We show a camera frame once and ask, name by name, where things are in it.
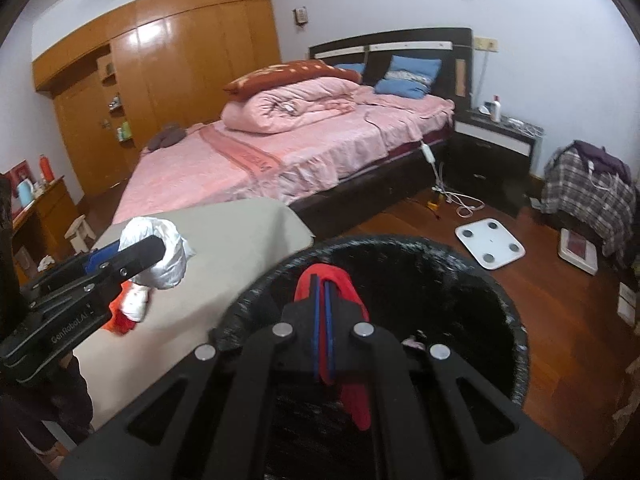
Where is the red wrapper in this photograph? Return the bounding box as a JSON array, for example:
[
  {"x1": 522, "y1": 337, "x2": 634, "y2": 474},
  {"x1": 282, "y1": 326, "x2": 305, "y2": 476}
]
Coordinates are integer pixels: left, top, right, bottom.
[{"x1": 294, "y1": 262, "x2": 373, "y2": 433}]

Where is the wooden wardrobe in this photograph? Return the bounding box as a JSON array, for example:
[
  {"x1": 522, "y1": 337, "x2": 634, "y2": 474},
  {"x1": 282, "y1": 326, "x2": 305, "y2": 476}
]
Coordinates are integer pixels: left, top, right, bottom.
[{"x1": 32, "y1": 0, "x2": 282, "y2": 198}]

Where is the small white stool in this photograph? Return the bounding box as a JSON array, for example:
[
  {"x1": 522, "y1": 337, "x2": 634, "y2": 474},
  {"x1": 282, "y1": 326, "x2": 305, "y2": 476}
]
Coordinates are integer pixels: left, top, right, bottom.
[{"x1": 65, "y1": 214, "x2": 96, "y2": 253}]

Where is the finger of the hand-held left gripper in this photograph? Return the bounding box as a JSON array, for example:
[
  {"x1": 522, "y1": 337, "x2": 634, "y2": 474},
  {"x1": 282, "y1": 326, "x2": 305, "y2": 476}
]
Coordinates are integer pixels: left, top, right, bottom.
[
  {"x1": 24, "y1": 241, "x2": 122, "y2": 297},
  {"x1": 82, "y1": 235, "x2": 167, "y2": 307}
]

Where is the folded pink quilt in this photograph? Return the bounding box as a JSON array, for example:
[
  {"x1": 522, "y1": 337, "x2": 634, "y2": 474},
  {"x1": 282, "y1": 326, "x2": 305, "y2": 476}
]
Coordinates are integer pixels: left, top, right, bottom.
[{"x1": 221, "y1": 77, "x2": 362, "y2": 135}]

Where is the white plastic bag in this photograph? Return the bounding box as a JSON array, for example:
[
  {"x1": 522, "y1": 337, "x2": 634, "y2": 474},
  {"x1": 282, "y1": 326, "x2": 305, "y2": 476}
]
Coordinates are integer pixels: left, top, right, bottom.
[{"x1": 119, "y1": 216, "x2": 198, "y2": 291}]

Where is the red patterned pillow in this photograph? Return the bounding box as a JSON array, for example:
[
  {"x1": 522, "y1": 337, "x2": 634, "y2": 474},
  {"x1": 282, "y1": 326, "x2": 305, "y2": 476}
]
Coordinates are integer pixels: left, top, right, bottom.
[{"x1": 222, "y1": 59, "x2": 362, "y2": 103}]

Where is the black white nightstand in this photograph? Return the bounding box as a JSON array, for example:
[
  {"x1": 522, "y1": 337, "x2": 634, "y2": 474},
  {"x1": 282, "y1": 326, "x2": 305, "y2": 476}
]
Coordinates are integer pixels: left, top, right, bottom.
[{"x1": 446, "y1": 107, "x2": 543, "y2": 218}]

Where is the dark flat panel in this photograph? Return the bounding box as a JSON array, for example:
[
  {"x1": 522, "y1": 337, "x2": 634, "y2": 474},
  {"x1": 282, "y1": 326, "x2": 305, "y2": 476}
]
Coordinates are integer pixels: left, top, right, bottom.
[{"x1": 0, "y1": 172, "x2": 21, "y2": 321}]

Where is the white cardboard box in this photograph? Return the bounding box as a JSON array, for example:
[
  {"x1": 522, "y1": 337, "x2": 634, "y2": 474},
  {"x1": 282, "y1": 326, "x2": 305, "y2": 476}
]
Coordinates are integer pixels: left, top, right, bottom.
[{"x1": 617, "y1": 282, "x2": 640, "y2": 323}]

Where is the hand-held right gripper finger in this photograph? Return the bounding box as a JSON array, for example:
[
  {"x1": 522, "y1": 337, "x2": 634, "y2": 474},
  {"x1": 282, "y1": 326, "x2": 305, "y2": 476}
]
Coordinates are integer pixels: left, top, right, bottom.
[
  {"x1": 324, "y1": 280, "x2": 583, "y2": 480},
  {"x1": 60, "y1": 272, "x2": 323, "y2": 480}
]

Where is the plaid cloth covered chair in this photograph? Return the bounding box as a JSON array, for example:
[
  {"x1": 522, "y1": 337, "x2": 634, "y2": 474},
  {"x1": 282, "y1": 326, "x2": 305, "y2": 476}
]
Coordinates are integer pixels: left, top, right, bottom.
[{"x1": 541, "y1": 140, "x2": 636, "y2": 261}]

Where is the red photo frame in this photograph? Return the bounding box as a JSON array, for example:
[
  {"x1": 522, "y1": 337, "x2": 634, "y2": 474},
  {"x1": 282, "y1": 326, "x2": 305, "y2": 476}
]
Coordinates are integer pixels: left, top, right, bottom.
[{"x1": 7, "y1": 160, "x2": 31, "y2": 191}]

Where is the white scale with red panel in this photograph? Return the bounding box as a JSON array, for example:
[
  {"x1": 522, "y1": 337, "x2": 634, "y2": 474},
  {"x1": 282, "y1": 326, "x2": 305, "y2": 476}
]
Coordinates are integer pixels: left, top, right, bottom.
[{"x1": 557, "y1": 227, "x2": 599, "y2": 276}]

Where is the black trash bin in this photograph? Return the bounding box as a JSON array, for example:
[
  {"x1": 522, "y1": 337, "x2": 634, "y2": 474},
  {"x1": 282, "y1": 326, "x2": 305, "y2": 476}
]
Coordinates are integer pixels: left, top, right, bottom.
[{"x1": 210, "y1": 234, "x2": 531, "y2": 480}]

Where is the wooden side cabinet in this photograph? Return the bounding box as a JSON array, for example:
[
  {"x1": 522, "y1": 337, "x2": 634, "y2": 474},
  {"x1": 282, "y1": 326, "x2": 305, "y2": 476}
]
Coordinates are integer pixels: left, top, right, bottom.
[{"x1": 10, "y1": 175, "x2": 81, "y2": 286}]

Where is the white bathroom scale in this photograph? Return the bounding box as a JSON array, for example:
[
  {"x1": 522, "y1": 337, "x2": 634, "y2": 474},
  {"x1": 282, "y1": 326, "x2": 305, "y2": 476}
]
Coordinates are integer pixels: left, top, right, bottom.
[{"x1": 454, "y1": 217, "x2": 526, "y2": 272}]

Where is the dark purple garment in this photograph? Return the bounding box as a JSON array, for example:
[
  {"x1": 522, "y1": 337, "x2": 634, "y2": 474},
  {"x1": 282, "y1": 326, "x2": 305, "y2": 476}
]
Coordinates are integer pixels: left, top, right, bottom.
[{"x1": 572, "y1": 140, "x2": 632, "y2": 176}]

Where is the orange white wrapper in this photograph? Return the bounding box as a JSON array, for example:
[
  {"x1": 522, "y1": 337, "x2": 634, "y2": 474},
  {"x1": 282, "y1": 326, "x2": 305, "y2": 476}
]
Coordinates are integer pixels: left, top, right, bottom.
[{"x1": 104, "y1": 282, "x2": 151, "y2": 336}]

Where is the dark wooden bed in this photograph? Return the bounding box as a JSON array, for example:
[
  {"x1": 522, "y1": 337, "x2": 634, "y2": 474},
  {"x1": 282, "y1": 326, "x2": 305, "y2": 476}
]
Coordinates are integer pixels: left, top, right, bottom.
[{"x1": 111, "y1": 27, "x2": 473, "y2": 241}]

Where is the blue patterned pillow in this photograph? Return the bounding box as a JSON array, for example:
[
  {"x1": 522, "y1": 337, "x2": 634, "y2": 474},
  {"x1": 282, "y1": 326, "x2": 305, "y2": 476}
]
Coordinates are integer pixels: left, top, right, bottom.
[{"x1": 374, "y1": 55, "x2": 443, "y2": 99}]

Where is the person's left forearm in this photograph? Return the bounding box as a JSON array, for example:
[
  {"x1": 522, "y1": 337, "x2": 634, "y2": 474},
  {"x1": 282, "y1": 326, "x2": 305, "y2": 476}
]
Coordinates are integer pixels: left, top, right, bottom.
[{"x1": 0, "y1": 355, "x2": 95, "y2": 461}]

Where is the pink bedspread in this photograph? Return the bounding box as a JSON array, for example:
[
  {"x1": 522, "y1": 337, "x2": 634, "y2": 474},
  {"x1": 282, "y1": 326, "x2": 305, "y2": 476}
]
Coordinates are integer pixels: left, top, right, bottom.
[{"x1": 112, "y1": 92, "x2": 456, "y2": 226}]

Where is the grey purple cloth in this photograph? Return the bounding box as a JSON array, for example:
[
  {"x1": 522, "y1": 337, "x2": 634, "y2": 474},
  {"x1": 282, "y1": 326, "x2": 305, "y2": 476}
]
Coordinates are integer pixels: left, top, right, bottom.
[{"x1": 145, "y1": 122, "x2": 187, "y2": 150}]

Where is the white cable bundle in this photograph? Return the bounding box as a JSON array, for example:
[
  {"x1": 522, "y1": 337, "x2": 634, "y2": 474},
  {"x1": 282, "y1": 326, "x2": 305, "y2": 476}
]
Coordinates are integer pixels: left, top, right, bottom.
[{"x1": 431, "y1": 160, "x2": 486, "y2": 218}]

